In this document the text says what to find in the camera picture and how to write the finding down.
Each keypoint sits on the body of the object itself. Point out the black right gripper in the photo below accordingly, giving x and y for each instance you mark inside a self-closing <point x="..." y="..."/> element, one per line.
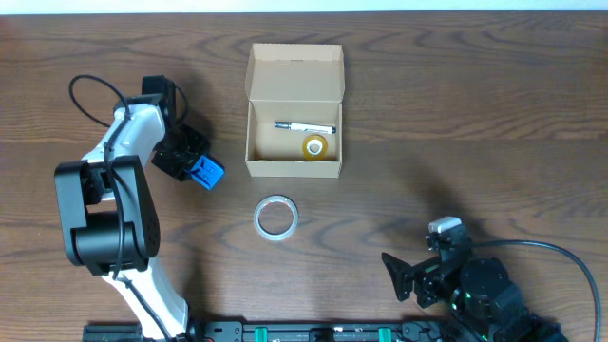
<point x="427" y="274"/>

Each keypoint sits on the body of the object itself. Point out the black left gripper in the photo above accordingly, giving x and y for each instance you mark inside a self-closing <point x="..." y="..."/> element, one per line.
<point x="176" y="166"/>

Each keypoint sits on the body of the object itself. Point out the blue plastic tape dispenser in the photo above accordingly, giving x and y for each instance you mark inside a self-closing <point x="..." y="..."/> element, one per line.
<point x="206" y="172"/>

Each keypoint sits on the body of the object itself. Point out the black white marker pen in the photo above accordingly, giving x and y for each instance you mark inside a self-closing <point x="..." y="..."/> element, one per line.
<point x="306" y="127"/>

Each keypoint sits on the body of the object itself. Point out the small yellow tape roll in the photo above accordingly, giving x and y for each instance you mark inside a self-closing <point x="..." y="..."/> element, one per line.
<point x="315" y="148"/>

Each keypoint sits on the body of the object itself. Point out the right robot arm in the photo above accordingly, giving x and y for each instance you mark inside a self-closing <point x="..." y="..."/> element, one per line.
<point x="484" y="303"/>

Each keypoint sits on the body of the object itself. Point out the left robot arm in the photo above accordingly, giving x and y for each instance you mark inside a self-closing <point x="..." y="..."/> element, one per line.
<point x="108" y="217"/>

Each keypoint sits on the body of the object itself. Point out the large clear tape roll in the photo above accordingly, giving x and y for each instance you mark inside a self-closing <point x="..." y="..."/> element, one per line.
<point x="276" y="218"/>

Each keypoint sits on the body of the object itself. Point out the open cardboard box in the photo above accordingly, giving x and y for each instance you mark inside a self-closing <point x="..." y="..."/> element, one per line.
<point x="293" y="83"/>

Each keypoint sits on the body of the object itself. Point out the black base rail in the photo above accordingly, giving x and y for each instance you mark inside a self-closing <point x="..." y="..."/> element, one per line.
<point x="236" y="331"/>

